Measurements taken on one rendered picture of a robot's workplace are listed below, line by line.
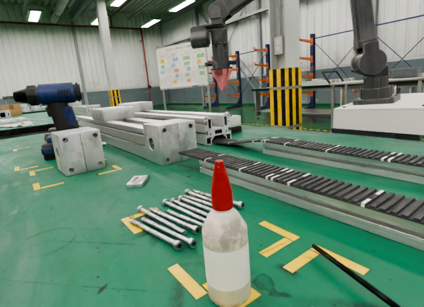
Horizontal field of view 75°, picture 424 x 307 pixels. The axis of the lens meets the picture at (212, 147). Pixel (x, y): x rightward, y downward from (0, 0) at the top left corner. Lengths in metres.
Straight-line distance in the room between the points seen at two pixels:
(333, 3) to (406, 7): 1.92
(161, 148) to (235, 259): 0.45
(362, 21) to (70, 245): 0.94
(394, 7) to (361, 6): 7.70
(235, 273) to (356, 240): 0.16
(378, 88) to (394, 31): 7.63
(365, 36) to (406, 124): 0.29
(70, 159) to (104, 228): 0.33
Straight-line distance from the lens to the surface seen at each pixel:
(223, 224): 0.22
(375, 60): 1.00
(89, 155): 0.71
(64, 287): 0.32
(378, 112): 0.95
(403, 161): 0.52
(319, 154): 0.60
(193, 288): 0.27
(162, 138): 0.64
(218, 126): 0.88
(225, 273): 0.23
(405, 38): 8.53
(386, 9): 8.83
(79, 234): 0.41
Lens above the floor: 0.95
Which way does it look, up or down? 13 degrees down
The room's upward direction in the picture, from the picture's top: 5 degrees counter-clockwise
